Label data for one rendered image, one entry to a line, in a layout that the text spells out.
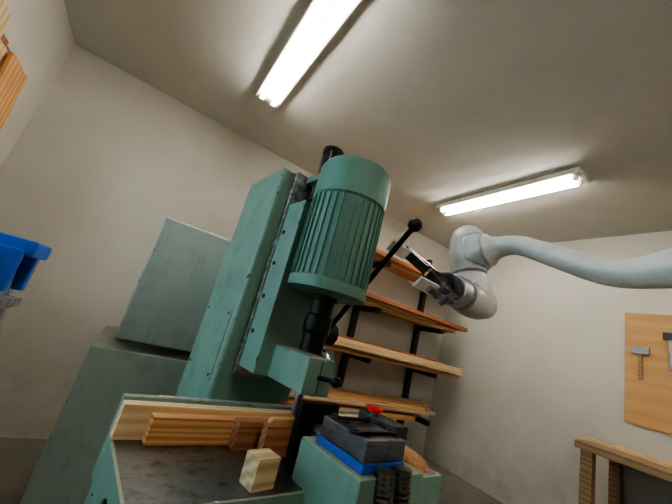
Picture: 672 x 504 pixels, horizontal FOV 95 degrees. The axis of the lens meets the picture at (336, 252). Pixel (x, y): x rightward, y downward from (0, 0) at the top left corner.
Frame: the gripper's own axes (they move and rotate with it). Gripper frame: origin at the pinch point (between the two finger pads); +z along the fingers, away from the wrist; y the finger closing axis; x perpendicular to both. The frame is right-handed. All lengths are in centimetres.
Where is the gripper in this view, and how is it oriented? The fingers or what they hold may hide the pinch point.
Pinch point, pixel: (405, 263)
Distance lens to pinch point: 74.6
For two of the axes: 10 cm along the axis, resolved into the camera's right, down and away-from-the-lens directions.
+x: 6.1, -7.2, -3.3
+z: -7.3, -3.6, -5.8
